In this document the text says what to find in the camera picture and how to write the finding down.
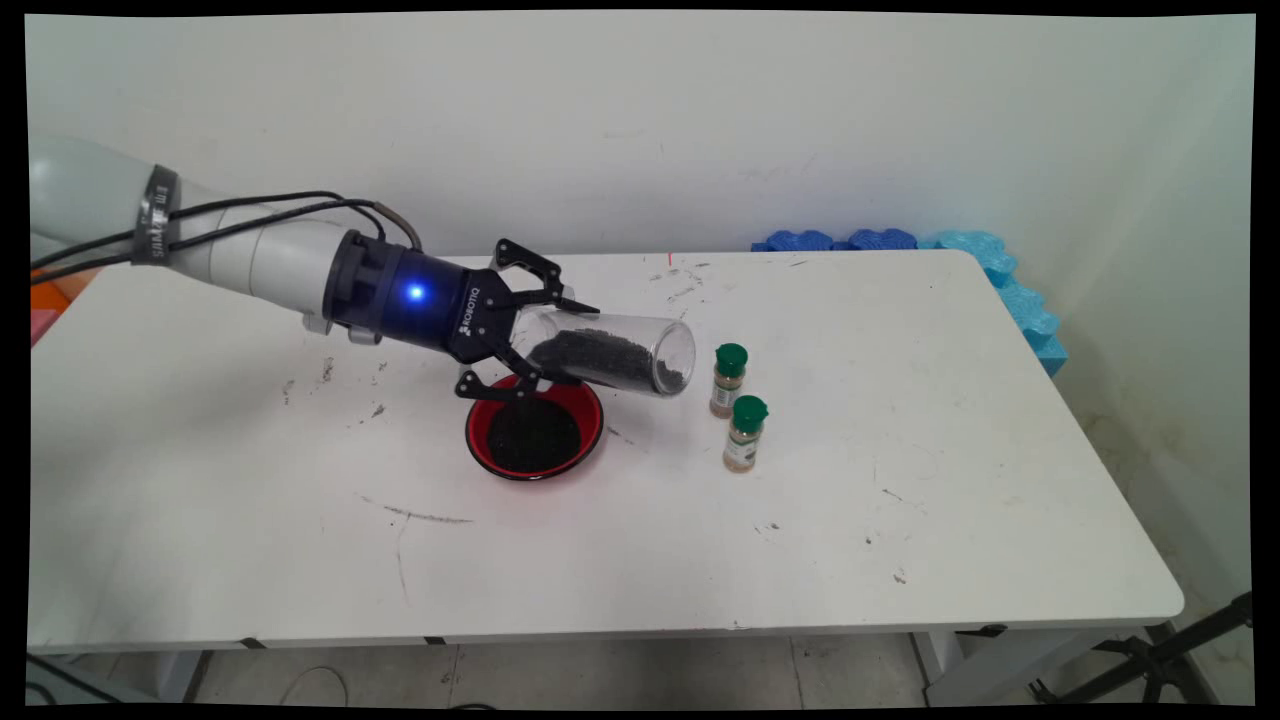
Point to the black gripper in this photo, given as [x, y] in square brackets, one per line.
[430, 300]

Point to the clear jar with black seeds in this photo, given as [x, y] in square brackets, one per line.
[600, 355]

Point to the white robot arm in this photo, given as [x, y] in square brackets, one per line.
[90, 200]

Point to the black seeds pile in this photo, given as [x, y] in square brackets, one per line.
[535, 440]

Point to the red bowl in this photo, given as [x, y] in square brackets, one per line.
[478, 450]

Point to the green cap spice bottle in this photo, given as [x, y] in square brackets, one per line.
[744, 440]
[727, 385]

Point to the dark blue foam block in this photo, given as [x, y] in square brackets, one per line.
[798, 241]
[880, 239]

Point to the orange foam block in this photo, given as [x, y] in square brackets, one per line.
[50, 292]

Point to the light blue foam block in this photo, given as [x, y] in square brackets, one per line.
[1035, 325]
[975, 250]

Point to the pink foam block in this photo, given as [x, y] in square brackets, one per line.
[42, 328]

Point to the white table leg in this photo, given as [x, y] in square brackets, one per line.
[1000, 665]
[175, 675]

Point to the black tripod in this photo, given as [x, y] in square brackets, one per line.
[1160, 660]

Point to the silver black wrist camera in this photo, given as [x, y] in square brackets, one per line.
[364, 335]

